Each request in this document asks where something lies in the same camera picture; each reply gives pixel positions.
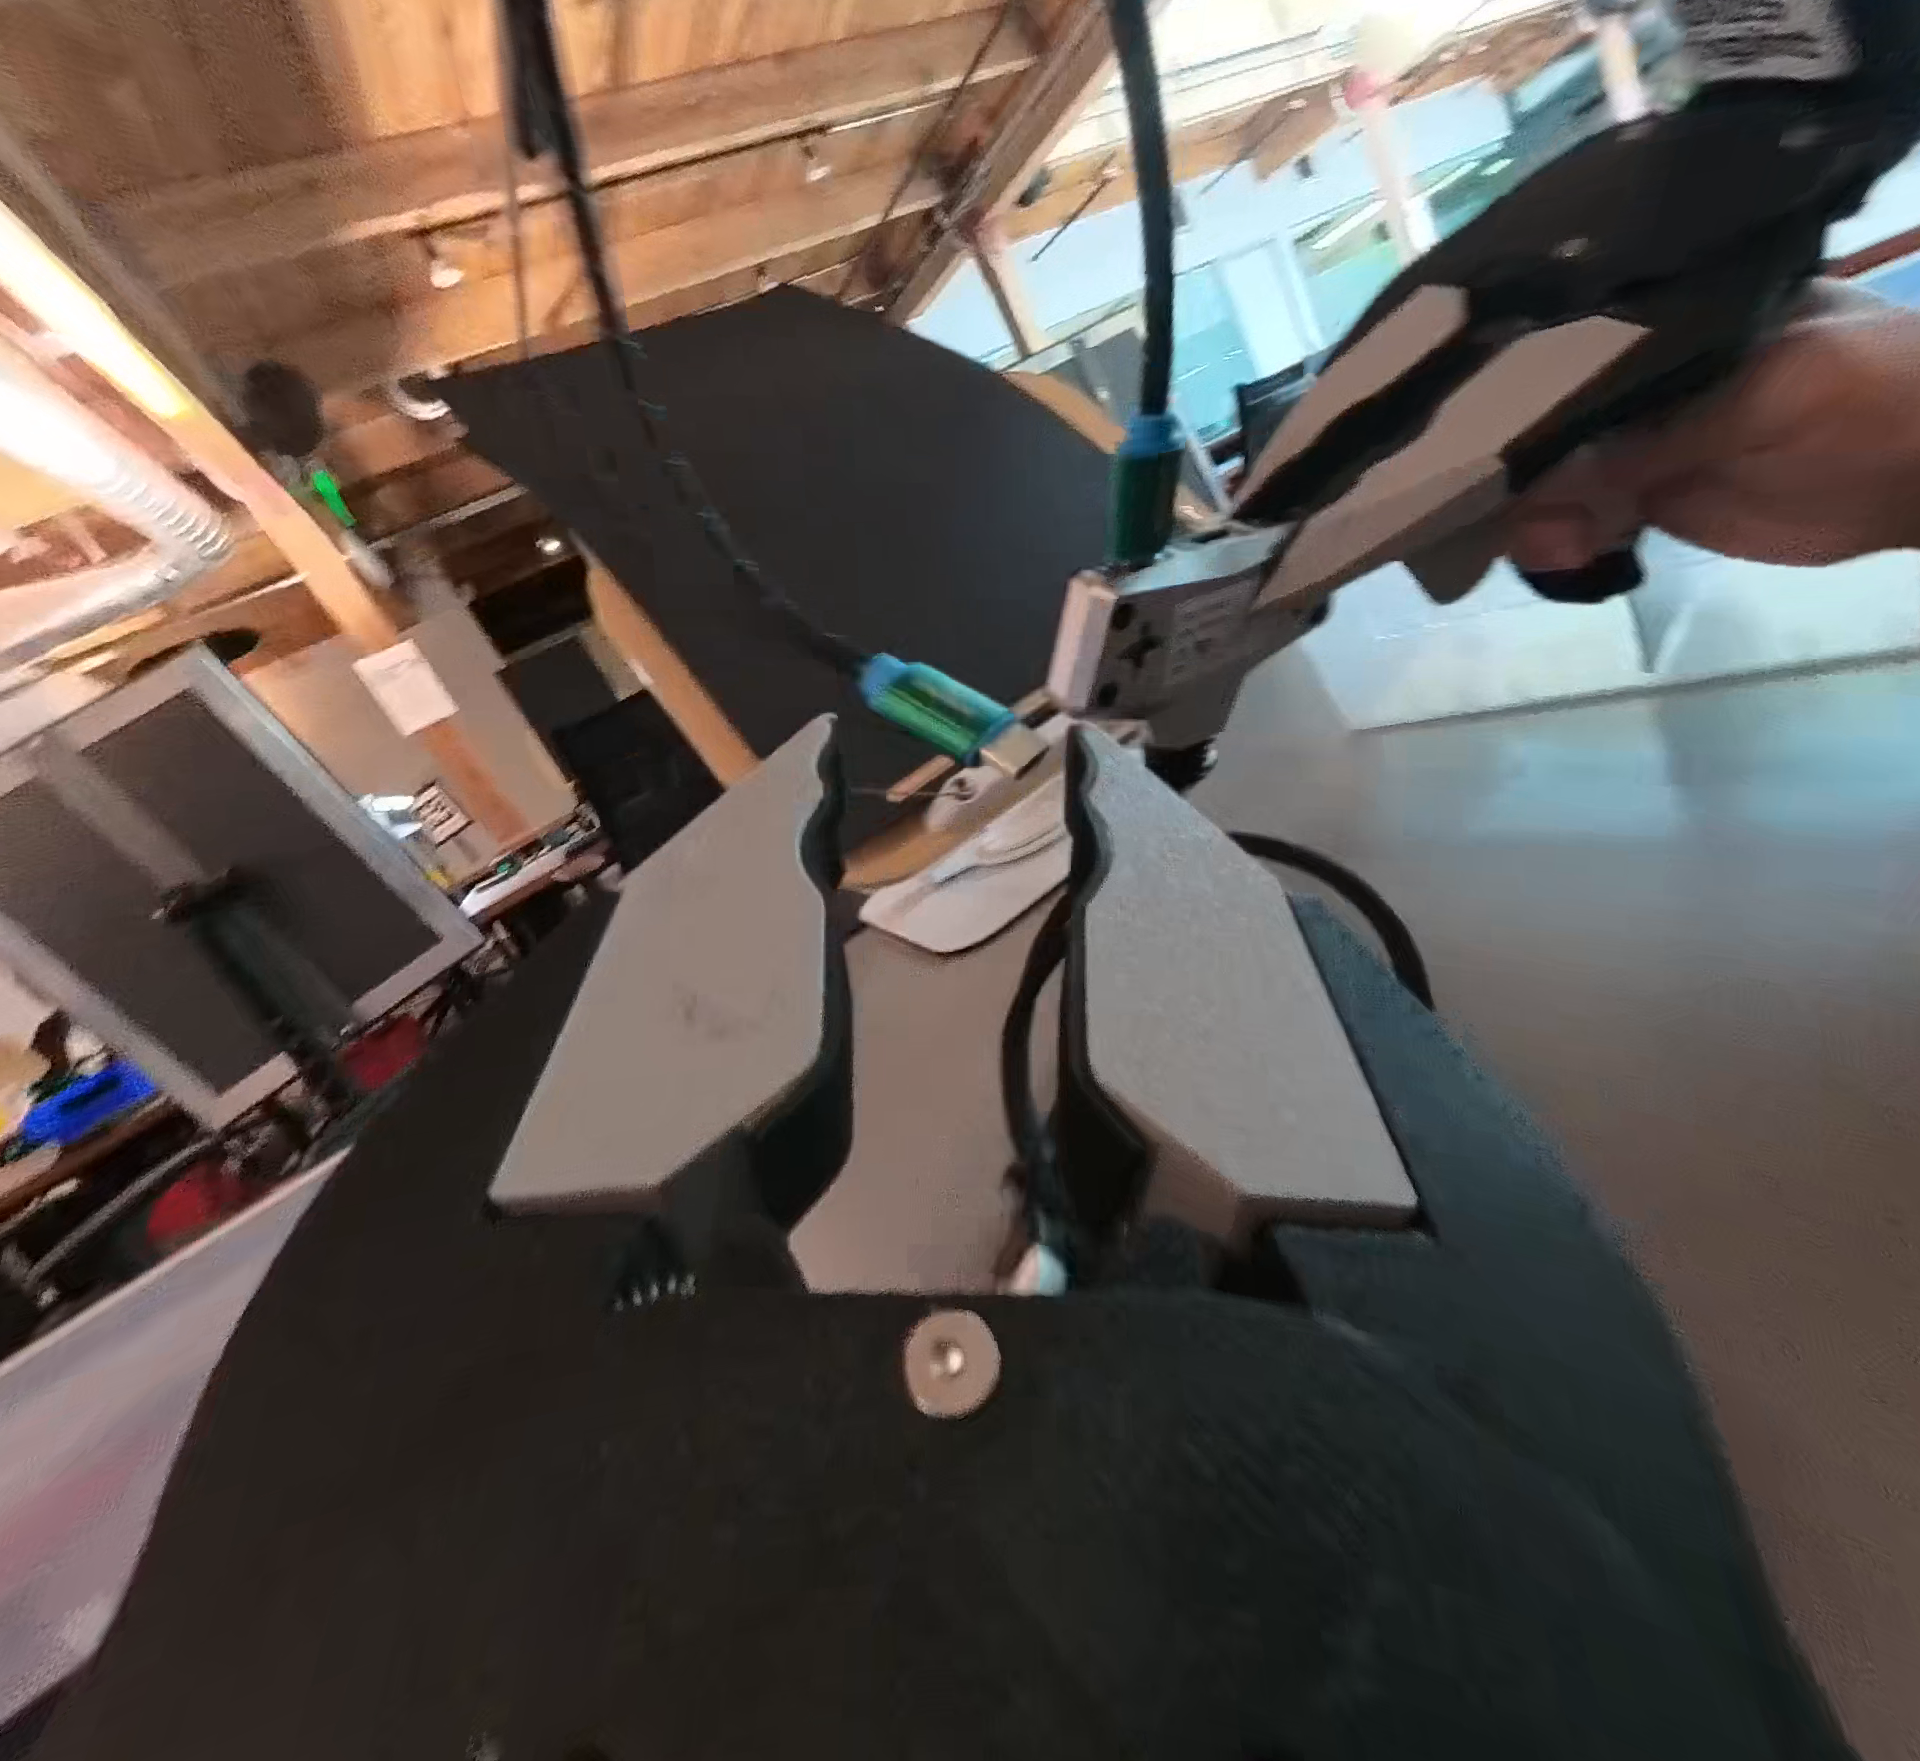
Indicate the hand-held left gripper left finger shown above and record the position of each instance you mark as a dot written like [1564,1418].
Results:
[676,998]

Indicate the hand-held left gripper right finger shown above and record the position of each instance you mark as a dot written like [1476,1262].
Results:
[1215,1011]

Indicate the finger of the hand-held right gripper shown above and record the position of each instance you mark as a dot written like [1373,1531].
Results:
[1373,367]
[1472,441]

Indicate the hdmi port adapter box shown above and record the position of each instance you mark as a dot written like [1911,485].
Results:
[1185,636]

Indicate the person's right hand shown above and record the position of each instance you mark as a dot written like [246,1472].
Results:
[1786,441]

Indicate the white stand base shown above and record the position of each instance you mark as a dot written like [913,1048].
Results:
[945,914]

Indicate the white paper sign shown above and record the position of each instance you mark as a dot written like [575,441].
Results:
[406,688]

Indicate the grey framed partition panel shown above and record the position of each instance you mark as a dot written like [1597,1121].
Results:
[302,833]

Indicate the black tripod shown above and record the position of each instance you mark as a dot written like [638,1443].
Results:
[256,952]

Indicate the blue storage bin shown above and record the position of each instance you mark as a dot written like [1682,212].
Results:
[89,1109]

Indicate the green exit light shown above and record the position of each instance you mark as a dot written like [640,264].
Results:
[327,498]

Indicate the black round fixture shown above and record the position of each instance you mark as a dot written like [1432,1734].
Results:
[281,401]

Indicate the translucent plastic bin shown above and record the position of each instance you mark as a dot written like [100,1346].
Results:
[89,1418]

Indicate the ceiling spot lamp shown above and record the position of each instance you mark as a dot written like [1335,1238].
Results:
[447,272]

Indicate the black panel on wooden frame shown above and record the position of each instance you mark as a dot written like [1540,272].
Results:
[839,470]

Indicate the silver air duct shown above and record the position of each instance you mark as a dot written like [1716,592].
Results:
[106,502]

